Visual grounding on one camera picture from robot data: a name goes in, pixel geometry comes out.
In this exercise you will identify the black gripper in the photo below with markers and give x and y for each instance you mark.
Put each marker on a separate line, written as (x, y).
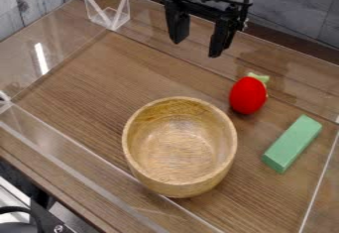
(229, 12)

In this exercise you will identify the red plush strawberry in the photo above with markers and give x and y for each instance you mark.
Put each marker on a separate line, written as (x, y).
(248, 93)

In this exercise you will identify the wooden bowl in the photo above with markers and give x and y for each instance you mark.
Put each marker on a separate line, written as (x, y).
(178, 142)

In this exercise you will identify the green rectangular block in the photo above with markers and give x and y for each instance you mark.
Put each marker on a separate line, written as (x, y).
(288, 146)

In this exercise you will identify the clear acrylic corner bracket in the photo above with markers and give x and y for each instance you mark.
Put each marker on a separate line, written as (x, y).
(108, 17)

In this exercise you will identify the clear acrylic tray wall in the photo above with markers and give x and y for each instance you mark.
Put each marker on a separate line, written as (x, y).
(73, 80)

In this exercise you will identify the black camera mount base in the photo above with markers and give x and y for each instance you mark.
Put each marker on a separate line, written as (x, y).
(46, 222)

